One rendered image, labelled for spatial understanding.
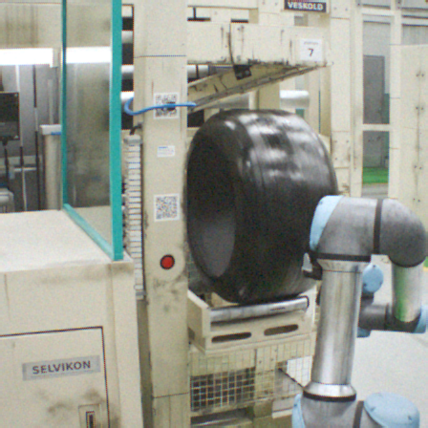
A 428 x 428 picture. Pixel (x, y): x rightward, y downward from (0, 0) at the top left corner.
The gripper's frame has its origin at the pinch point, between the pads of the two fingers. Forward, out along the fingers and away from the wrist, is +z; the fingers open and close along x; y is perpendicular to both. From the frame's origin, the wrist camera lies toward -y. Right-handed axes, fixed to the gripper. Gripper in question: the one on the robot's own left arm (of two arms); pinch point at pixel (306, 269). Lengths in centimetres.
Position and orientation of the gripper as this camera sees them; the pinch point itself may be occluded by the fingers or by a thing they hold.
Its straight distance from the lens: 202.9
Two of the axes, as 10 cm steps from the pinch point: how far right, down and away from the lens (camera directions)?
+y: -0.5, -10.0, -0.8
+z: -3.7, -0.6, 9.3
